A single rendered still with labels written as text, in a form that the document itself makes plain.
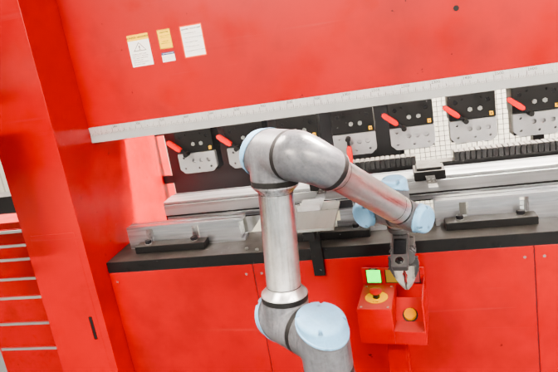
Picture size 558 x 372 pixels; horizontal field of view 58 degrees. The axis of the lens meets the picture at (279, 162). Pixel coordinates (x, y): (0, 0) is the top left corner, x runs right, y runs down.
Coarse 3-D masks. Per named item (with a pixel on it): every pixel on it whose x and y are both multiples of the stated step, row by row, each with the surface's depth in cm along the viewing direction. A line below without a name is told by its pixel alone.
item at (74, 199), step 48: (0, 0) 170; (48, 0) 184; (0, 48) 175; (48, 48) 181; (0, 96) 180; (48, 96) 179; (0, 144) 185; (48, 144) 181; (96, 144) 204; (144, 144) 243; (48, 192) 186; (96, 192) 201; (144, 192) 238; (48, 240) 191; (96, 240) 197; (48, 288) 197; (96, 288) 194; (96, 336) 199
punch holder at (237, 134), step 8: (264, 120) 190; (224, 128) 188; (232, 128) 188; (240, 128) 187; (248, 128) 187; (256, 128) 186; (232, 136) 189; (240, 136) 188; (240, 144) 189; (232, 152) 191; (232, 160) 191
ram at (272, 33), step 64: (64, 0) 188; (128, 0) 183; (192, 0) 179; (256, 0) 174; (320, 0) 170; (384, 0) 166; (448, 0) 163; (512, 0) 159; (128, 64) 189; (192, 64) 185; (256, 64) 180; (320, 64) 176; (384, 64) 172; (448, 64) 168; (512, 64) 164; (192, 128) 191
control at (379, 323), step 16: (368, 288) 167; (384, 288) 165; (368, 304) 158; (384, 304) 156; (400, 304) 163; (416, 304) 161; (368, 320) 156; (384, 320) 154; (400, 320) 159; (416, 320) 158; (368, 336) 158; (384, 336) 156; (400, 336) 154; (416, 336) 153
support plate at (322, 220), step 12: (300, 204) 193; (324, 204) 188; (336, 204) 186; (300, 216) 180; (312, 216) 178; (324, 216) 176; (336, 216) 176; (300, 228) 169; (312, 228) 167; (324, 228) 166
